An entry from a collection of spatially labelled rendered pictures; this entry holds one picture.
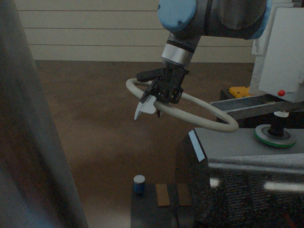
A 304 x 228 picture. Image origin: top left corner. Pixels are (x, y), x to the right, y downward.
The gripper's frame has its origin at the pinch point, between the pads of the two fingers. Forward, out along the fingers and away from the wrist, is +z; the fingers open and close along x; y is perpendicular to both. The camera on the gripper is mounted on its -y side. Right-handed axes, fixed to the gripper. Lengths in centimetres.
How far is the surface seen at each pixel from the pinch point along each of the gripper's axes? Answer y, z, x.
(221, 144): 15, 14, 67
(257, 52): -6, -53, 150
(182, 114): 10.8, -6.7, 1.3
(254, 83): 1, -28, 163
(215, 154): 16, 17, 56
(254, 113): 24, -11, 53
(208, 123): 18.0, -6.7, 6.8
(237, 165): 28, 17, 60
